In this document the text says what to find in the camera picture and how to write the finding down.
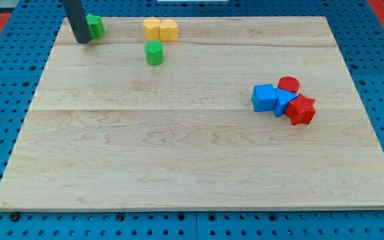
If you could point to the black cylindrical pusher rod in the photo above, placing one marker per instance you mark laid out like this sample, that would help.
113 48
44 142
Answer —
77 20

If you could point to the yellow hexagon block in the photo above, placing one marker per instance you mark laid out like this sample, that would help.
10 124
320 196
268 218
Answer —
151 28

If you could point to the yellow heart block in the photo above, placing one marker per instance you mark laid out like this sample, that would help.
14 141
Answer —
168 30

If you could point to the green star block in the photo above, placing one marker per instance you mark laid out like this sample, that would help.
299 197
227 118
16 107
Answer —
95 25

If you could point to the green cylinder block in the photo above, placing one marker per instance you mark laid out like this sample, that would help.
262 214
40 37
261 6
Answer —
154 52

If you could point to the light wooden board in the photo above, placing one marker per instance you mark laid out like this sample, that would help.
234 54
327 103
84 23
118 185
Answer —
106 132

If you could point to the blue cube block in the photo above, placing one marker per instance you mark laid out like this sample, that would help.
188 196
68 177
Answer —
263 98

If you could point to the red cylinder block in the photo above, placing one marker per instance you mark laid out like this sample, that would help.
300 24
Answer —
289 83

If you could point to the blue triangle block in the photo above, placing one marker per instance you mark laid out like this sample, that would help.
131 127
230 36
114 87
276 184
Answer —
283 99

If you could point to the red star block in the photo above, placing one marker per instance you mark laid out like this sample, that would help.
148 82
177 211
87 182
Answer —
301 110

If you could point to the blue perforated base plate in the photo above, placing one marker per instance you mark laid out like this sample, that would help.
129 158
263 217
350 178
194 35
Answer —
25 44

